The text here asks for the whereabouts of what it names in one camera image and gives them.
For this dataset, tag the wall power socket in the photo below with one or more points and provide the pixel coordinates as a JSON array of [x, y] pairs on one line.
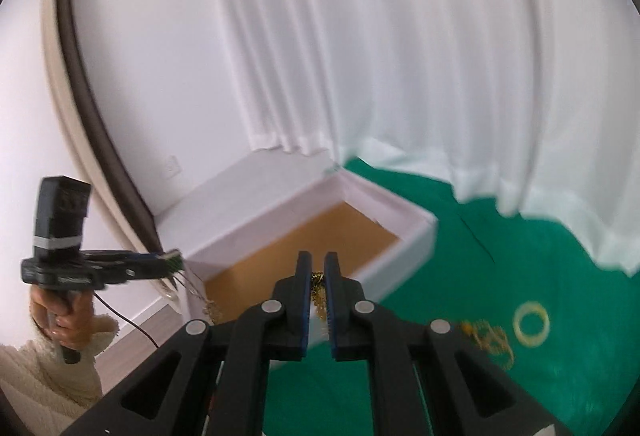
[[171, 167]]

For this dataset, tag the cream jade bangle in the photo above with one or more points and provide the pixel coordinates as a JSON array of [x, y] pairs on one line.
[[531, 324]]

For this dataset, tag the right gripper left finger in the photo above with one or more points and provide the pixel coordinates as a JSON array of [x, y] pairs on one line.
[[210, 379]]

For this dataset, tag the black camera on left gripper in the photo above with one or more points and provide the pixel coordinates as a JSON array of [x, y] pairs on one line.
[[61, 210]]

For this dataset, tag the green satin cloth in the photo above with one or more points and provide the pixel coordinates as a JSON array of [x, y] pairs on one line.
[[483, 267]]

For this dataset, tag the white curtain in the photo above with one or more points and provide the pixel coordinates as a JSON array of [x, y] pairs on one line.
[[534, 103]]

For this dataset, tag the cream knit sleeve forearm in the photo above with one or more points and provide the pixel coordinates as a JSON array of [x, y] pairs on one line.
[[40, 395]]

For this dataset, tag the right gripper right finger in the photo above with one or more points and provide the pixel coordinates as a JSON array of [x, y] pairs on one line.
[[426, 379]]

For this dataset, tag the white box with brown base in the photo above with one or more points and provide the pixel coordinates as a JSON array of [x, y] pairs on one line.
[[381, 240]]

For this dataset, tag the gold earrings cluster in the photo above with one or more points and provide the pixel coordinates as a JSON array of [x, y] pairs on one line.
[[319, 329]]

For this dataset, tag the person's left hand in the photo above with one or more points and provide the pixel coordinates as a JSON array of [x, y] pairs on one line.
[[69, 323]]

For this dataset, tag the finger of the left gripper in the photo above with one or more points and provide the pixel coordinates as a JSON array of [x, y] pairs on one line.
[[171, 258], [151, 271]]

